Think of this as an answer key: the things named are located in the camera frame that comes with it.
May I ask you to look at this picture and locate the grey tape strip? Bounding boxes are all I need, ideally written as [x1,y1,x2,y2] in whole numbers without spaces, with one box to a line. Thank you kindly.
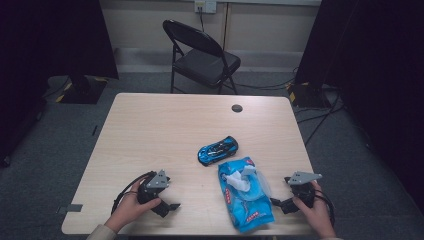
[56,203,84,215]

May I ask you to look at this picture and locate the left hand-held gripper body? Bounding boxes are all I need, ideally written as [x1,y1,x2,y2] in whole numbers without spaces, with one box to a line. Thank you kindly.
[137,169,171,205]

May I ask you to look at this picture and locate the left hand-held gripper cable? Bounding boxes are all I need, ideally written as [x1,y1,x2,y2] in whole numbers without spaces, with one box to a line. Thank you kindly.
[110,170,157,214]

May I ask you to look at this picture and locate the blue and black toy car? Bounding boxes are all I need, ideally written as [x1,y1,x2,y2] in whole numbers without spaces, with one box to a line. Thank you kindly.
[197,135,239,167]

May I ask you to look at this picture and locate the person's right hand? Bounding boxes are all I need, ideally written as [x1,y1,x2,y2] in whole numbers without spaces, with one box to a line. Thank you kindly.
[292,181,337,239]

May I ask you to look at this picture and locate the black power cable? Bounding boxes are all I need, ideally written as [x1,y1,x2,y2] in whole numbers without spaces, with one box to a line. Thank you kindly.
[198,6,206,33]

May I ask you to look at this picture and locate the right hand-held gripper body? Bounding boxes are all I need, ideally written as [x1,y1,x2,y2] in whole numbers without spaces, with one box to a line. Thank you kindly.
[284,170,323,208]

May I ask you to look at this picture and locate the black folding chair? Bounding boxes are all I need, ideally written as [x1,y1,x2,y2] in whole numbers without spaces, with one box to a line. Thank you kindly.
[162,19,242,95]

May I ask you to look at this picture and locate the hand-held gripper cable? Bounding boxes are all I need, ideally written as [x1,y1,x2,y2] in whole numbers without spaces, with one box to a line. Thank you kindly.
[110,170,157,214]
[313,189,336,228]

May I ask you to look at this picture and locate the right hand-held gripper cable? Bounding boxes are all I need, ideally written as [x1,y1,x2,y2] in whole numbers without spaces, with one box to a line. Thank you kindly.
[313,189,336,228]

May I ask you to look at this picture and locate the black curtain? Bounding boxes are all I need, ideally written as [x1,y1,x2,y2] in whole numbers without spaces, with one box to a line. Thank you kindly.
[294,0,424,214]
[0,0,119,168]

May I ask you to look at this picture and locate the person's left hand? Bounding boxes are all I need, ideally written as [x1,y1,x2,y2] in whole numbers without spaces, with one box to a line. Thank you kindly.
[105,181,162,233]

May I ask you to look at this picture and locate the black stand base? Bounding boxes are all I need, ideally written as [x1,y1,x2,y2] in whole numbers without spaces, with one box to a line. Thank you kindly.
[286,81,331,109]
[59,74,109,105]

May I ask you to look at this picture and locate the beige wall conduit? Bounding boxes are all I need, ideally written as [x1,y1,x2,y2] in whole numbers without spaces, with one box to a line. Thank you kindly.
[222,2,231,51]

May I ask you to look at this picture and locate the blue wet wipes pack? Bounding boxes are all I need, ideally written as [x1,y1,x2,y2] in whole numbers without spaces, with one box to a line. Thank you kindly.
[217,156,276,234]

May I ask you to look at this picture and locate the white wall outlet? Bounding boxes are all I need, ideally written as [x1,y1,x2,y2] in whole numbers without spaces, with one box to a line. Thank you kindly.
[194,0,218,14]

